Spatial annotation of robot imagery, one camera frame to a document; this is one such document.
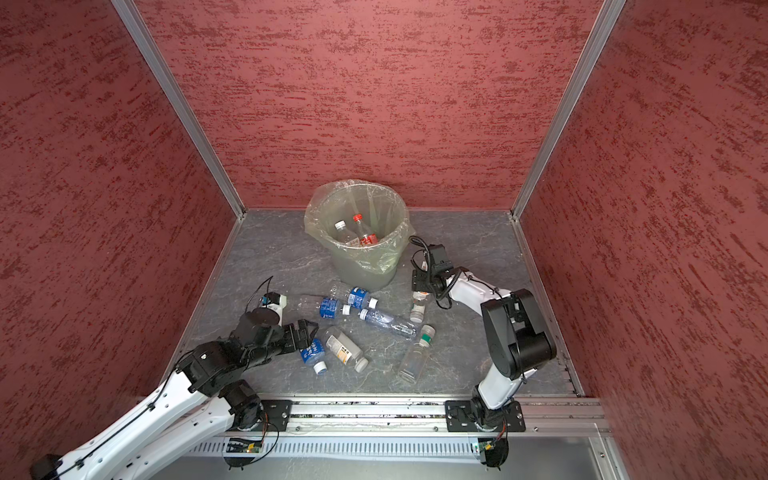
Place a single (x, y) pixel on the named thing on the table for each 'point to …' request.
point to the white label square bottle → (418, 306)
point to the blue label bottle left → (329, 308)
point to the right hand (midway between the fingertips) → (421, 286)
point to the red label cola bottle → (365, 235)
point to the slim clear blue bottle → (383, 320)
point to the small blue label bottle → (314, 355)
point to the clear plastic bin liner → (383, 210)
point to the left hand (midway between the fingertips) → (304, 336)
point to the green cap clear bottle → (415, 358)
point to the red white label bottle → (345, 234)
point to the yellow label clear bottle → (344, 350)
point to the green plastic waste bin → (350, 276)
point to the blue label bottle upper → (360, 299)
